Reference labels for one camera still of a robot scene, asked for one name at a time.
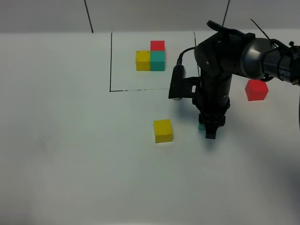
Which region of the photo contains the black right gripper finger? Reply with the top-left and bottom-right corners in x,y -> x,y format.
199,114 -> 203,124
202,113 -> 225,139

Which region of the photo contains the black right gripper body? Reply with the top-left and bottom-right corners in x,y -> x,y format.
194,32 -> 248,115

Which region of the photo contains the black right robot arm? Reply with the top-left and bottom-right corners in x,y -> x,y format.
194,30 -> 300,139

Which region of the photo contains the green template block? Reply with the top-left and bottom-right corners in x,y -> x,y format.
150,51 -> 165,71

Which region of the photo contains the red template block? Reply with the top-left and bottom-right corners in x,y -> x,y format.
150,40 -> 165,51

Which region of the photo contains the yellow template block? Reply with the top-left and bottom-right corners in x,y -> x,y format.
135,51 -> 150,71

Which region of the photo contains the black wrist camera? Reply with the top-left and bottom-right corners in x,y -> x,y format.
168,65 -> 199,99

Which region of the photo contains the black camera cable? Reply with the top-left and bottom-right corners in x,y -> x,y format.
176,46 -> 196,67

